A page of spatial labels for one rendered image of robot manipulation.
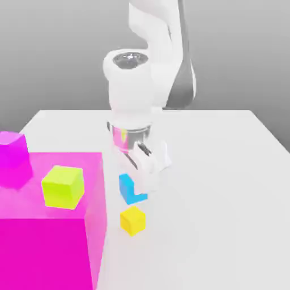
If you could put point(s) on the large pink box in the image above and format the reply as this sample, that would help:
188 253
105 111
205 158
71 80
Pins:
45 244

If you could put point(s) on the small lime green cube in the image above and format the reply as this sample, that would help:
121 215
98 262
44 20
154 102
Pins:
62 188

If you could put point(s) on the small blue cube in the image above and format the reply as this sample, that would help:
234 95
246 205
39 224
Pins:
126 187

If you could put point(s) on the small magenta cube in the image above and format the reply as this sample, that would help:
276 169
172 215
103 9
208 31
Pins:
12 158

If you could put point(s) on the small yellow cube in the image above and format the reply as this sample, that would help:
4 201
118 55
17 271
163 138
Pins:
133 221

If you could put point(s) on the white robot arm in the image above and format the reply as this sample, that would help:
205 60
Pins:
129 90

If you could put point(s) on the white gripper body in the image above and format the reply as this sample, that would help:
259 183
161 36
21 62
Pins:
145 166

